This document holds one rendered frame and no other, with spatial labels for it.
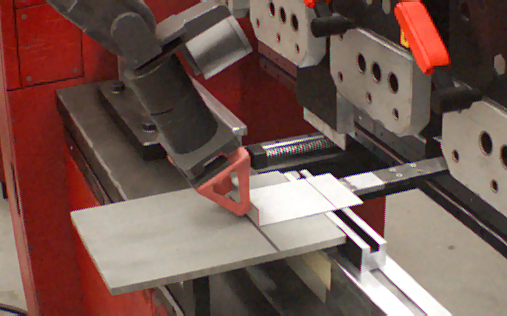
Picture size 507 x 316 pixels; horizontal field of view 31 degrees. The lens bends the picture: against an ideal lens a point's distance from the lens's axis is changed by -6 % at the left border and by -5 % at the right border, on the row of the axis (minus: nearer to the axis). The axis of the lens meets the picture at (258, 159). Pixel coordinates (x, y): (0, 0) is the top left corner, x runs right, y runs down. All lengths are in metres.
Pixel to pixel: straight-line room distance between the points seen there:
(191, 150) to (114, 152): 0.56
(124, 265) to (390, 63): 0.36
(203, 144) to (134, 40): 0.14
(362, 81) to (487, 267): 2.11
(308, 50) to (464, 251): 2.10
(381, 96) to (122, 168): 0.73
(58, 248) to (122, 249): 0.99
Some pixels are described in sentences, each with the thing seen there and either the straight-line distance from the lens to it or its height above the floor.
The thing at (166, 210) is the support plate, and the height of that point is 1.00.
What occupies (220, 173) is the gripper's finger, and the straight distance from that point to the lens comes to 1.01.
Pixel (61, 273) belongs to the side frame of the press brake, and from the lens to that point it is 2.05.
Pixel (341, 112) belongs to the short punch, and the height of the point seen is 1.12.
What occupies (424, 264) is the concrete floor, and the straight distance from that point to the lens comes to 2.95.
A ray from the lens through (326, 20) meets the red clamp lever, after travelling 0.87.
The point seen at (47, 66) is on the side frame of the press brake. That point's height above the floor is 0.92.
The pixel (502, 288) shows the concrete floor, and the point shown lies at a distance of 2.86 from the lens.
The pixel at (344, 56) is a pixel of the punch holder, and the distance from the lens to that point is 0.91.
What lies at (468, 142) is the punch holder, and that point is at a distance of 0.75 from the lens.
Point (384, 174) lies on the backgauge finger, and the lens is 1.17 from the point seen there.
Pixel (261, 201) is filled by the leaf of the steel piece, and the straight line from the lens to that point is 1.11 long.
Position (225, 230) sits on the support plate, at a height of 1.00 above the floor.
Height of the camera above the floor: 1.51
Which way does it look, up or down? 25 degrees down
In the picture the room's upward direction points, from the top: 1 degrees counter-clockwise
